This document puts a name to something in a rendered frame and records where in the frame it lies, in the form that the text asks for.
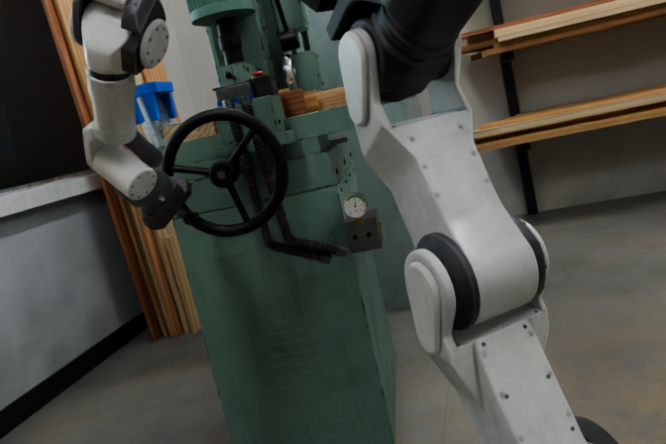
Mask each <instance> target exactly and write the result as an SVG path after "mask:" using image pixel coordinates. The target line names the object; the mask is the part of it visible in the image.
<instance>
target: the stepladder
mask: <svg viewBox="0 0 666 444"><path fill-rule="evenodd" d="M172 92H173V86H172V82H171V81H151V82H147V83H143V84H139V85H136V93H135V114H136V125H140V124H143V127H144V130H145V133H146V136H147V139H148V141H149V142H150V143H152V144H153V145H154V146H155V147H156V148H158V147H162V146H166V145H167V143H166V139H165V135H164V131H163V128H165V127H167V126H169V125H173V124H177V123H179V122H174V119H173V118H177V113H176V109H175V105H174V101H173V97H172ZM160 122H161V124H160Z"/></svg>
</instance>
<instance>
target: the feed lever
mask: <svg viewBox="0 0 666 444"><path fill-rule="evenodd" d="M275 2H276V5H277V11H278V14H279V17H280V20H281V23H282V26H283V29H284V31H280V32H279V33H278V37H279V42H280V45H281V48H282V50H283V51H284V52H289V51H291V52H292V54H297V49H299V48H300V40H299V36H298V33H297V30H296V28H292V29H289V28H288V26H287V23H286V20H285V16H284V13H283V10H282V7H281V5H280V1H279V0H275Z"/></svg>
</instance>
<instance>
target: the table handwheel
mask: <svg viewBox="0 0 666 444"><path fill-rule="evenodd" d="M215 121H230V122H235V123H238V124H241V125H244V126H246V127H248V128H249V131H248V132H247V134H246V135H245V137H244V138H243V140H242V142H241V143H240V145H239V146H238V148H237V149H236V150H235V152H234V153H233V155H232V156H231V158H230V159H229V160H222V161H219V162H216V163H215V164H213V165H212V166H211V168H207V167H193V166H176V165H175V164H174V161H175V157H176V154H177V151H178V149H179V147H180V145H181V143H182V142H183V140H184V139H185V138H186V137H187V136H188V135H189V134H190V133H191V132H192V131H193V130H195V129H196V128H198V127H200V126H202V125H204V124H207V123H210V122H215ZM255 134H257V135H259V136H260V137H261V138H262V140H263V141H264V142H265V143H266V145H267V146H268V148H269V150H270V152H271V154H272V156H273V159H274V162H275V167H276V183H275V188H274V191H273V194H272V196H271V198H270V200H269V202H268V203H267V205H266V206H265V207H264V209H263V210H262V211H261V212H260V213H258V214H257V215H256V216H254V217H253V218H250V216H249V214H248V212H247V210H246V208H245V207H244V205H243V203H242V200H241V198H240V196H239V194H238V192H237V189H236V187H235V185H234V183H235V182H236V181H237V180H238V178H239V175H240V174H242V173H243V170H242V168H241V165H240V162H239V157H240V156H241V154H242V153H243V152H244V150H245V148H246V147H247V146H248V144H249V143H250V141H251V140H252V138H253V137H254V135H255ZM162 171H163V172H164V173H166V174H167V175H168V177H171V176H174V173H175V172H181V173H193V174H200V175H208V176H209V179H210V181H211V182H212V183H213V184H214V185H215V186H217V187H220V188H225V187H227V189H228V191H229V193H230V195H231V196H232V198H233V200H234V202H235V204H236V206H237V208H238V210H239V213H240V215H241V217H242V219H243V221H244V222H242V223H238V224H232V225H223V224H216V223H212V222H209V221H207V220H205V219H203V218H201V217H198V218H197V220H196V221H195V222H194V223H193V224H191V225H190V226H192V227H193V228H195V229H197V230H199V231H201V232H203V233H206V234H209V235H213V236H218V237H236V236H241V235H245V234H248V233H251V232H253V231H255V230H257V229H259V228H260V227H262V226H263V225H265V224H266V223H267V222H268V221H269V220H270V219H271V218H272V217H273V216H274V215H275V214H276V213H277V211H278V209H279V207H280V206H281V204H282V202H283V199H284V197H285V193H286V189H287V183H288V167H287V161H286V157H285V153H284V151H283V148H282V146H281V144H280V142H279V140H278V138H277V137H276V135H275V134H274V133H273V131H272V130H271V129H270V128H269V127H268V126H267V125H266V124H264V123H263V122H262V121H261V120H259V119H258V118H256V117H254V116H252V115H250V114H248V113H246V112H243V111H240V110H236V109H230V108H215V109H209V110H205V111H202V112H199V113H197V114H195V115H193V116H191V117H189V118H188V119H186V120H185V121H184V122H183V123H181V124H180V125H179V126H178V127H177V128H176V130H175V131H174V132H173V133H172V135H171V136H170V138H169V140H168V142H167V144H166V147H165V150H164V160H163V162H162ZM181 208H182V209H183V210H184V211H185V212H186V214H187V213H190V212H192V211H191V210H190V209H189V208H188V207H187V205H186V204H185V203H184V204H183V205H182V206H181ZM186 214H185V215H186Z"/></svg>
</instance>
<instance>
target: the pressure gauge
mask: <svg viewBox="0 0 666 444"><path fill-rule="evenodd" d="M355 202H356V207H354V206H355ZM342 208H343V211H344V213H345V215H346V216H348V217H349V218H352V219H356V221H357V224H358V225H361V224H363V223H364V222H363V217H364V216H365V215H366V213H367V212H368V209H369V202H368V199H367V197H366V196H365V195H364V194H362V193H360V192H352V193H350V194H348V195H347V196H346V197H345V199H344V200H343V203H342Z"/></svg>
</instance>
